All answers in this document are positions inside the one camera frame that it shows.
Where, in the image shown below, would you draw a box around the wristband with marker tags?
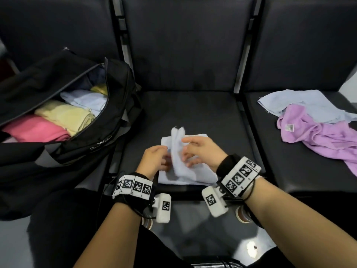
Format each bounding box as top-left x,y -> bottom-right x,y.
216,154 -> 263,202
112,172 -> 157,213

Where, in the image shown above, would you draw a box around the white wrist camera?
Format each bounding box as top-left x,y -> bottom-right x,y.
201,185 -> 229,218
152,193 -> 172,224

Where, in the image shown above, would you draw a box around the black trousers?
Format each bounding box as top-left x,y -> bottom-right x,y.
26,189 -> 184,268

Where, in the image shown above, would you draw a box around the person's shoe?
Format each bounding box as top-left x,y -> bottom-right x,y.
140,217 -> 154,231
235,206 -> 254,224

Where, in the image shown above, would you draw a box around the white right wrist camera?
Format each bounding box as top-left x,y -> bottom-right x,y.
201,185 -> 229,218

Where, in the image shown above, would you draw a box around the black duffel bag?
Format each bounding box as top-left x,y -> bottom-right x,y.
0,47 -> 143,221

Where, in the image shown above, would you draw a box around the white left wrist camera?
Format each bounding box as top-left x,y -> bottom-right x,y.
152,193 -> 172,224

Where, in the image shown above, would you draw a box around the dark blue folded cloth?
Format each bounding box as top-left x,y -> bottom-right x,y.
86,65 -> 106,90

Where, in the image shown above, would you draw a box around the light blue loose towel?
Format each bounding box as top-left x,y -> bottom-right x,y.
257,89 -> 357,124

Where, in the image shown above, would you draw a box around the small yellow folded towel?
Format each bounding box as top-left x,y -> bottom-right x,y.
90,84 -> 108,96

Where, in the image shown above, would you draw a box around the purple loose towel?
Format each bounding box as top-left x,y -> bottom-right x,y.
276,104 -> 357,177

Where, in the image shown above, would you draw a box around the person's left forearm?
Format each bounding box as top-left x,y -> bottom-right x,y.
73,202 -> 146,268

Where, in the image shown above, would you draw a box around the person's right forearm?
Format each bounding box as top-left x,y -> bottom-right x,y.
242,178 -> 357,268

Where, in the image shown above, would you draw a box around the person's left shoe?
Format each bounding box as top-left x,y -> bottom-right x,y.
140,217 -> 154,231

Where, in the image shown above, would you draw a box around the white towel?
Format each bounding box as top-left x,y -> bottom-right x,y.
158,126 -> 218,186

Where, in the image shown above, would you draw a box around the person's right shoe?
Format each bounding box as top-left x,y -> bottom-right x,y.
235,206 -> 254,224

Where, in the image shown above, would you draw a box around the large yellow folded towel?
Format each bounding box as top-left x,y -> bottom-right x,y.
35,99 -> 96,137

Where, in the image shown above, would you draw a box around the person's left hand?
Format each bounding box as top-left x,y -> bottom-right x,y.
138,145 -> 172,181

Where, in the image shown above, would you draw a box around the person's right hand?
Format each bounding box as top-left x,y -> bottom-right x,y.
181,136 -> 228,173

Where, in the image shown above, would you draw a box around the left wristband with marker tags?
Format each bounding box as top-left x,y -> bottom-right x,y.
112,172 -> 157,213

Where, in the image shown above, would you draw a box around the pink folded towel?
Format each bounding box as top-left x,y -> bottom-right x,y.
1,114 -> 71,143

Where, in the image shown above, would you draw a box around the pale blue folded towel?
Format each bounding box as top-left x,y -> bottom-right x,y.
60,90 -> 108,118

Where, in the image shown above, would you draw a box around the right wristband with marker tags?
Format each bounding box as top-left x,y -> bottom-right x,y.
216,154 -> 263,202

